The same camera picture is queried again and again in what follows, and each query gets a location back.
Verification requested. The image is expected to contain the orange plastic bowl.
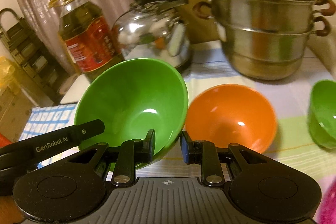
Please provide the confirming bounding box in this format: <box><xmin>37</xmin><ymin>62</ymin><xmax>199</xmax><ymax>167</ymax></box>
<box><xmin>184</xmin><ymin>84</ymin><xmax>277</xmax><ymax>153</ymax></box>

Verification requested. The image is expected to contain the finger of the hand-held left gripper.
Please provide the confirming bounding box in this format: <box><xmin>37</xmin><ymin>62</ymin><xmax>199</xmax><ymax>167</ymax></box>
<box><xmin>74</xmin><ymin>119</ymin><xmax>106</xmax><ymax>140</ymax></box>

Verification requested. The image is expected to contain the dark folding rack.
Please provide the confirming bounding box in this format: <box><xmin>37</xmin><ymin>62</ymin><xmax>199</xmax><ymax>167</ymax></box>
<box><xmin>0</xmin><ymin>8</ymin><xmax>67</xmax><ymax>105</ymax></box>

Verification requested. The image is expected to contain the cardboard box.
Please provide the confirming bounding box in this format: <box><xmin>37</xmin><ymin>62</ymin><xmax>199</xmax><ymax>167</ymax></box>
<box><xmin>0</xmin><ymin>82</ymin><xmax>34</xmax><ymax>142</ymax></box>

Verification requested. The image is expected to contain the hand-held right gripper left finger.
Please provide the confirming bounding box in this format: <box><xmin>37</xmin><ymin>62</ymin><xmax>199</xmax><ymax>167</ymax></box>
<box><xmin>67</xmin><ymin>129</ymin><xmax>156</xmax><ymax>187</ymax></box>

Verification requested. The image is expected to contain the checkered tablecloth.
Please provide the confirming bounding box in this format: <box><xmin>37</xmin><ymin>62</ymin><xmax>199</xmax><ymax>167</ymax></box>
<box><xmin>60</xmin><ymin>40</ymin><xmax>336</xmax><ymax>224</ymax></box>

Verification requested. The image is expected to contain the blue checkered towel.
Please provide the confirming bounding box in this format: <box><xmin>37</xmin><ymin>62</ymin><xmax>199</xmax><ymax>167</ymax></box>
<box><xmin>18</xmin><ymin>105</ymin><xmax>79</xmax><ymax>169</ymax></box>

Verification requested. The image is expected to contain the stainless steel kettle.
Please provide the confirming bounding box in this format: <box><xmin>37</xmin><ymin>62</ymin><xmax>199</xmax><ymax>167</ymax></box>
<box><xmin>113</xmin><ymin>0</ymin><xmax>191</xmax><ymax>75</ymax></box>

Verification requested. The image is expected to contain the green plastic bowl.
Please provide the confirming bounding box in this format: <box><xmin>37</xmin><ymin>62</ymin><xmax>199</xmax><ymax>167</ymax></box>
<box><xmin>74</xmin><ymin>57</ymin><xmax>189</xmax><ymax>170</ymax></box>
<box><xmin>308</xmin><ymin>80</ymin><xmax>336</xmax><ymax>148</ymax></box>

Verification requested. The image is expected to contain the white chair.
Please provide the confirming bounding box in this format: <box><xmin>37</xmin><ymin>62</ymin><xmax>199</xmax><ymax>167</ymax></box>
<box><xmin>60</xmin><ymin>74</ymin><xmax>91</xmax><ymax>104</ymax></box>

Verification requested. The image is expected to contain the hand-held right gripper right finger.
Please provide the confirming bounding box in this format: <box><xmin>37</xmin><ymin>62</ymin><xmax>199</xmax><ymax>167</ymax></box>
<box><xmin>182</xmin><ymin>131</ymin><xmax>266</xmax><ymax>186</ymax></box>

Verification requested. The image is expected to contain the yellow plastic bag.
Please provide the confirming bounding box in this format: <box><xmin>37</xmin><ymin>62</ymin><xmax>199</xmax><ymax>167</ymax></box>
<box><xmin>0</xmin><ymin>56</ymin><xmax>17</xmax><ymax>89</ymax></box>

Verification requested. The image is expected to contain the cooking oil bottle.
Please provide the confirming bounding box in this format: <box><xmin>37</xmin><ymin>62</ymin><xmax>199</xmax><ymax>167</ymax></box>
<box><xmin>49</xmin><ymin>0</ymin><xmax>124</xmax><ymax>83</ymax></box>

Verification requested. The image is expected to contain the pink transparent plate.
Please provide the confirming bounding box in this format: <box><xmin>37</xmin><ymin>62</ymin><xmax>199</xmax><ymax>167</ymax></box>
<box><xmin>319</xmin><ymin>179</ymin><xmax>336</xmax><ymax>224</ymax></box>

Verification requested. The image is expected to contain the stainless steel steamer pot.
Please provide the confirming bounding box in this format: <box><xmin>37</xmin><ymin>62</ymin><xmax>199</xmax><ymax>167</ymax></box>
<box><xmin>188</xmin><ymin>0</ymin><xmax>336</xmax><ymax>81</ymax></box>

